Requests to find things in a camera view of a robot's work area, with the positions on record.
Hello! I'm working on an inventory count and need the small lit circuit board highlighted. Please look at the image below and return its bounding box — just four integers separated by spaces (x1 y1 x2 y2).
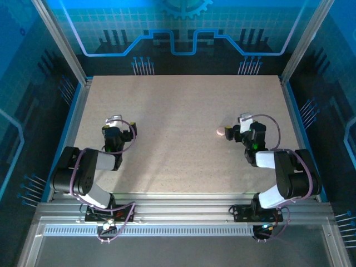
257 222 275 233
101 219 117 231

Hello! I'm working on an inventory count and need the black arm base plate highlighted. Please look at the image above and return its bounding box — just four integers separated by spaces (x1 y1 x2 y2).
84 204 136 223
230 204 285 223

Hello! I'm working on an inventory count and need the aluminium upright frame post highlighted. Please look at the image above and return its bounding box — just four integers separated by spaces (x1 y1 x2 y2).
30 0 89 86
279 0 337 84

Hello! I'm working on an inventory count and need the grey slotted cable duct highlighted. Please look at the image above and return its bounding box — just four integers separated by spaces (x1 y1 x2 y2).
43 224 258 238

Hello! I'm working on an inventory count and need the aluminium table side rail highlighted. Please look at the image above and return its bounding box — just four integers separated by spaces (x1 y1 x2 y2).
279 75 329 202
57 76 94 156

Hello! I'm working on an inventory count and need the aluminium lower enclosure frame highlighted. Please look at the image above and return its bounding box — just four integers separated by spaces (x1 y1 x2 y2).
16 215 353 267

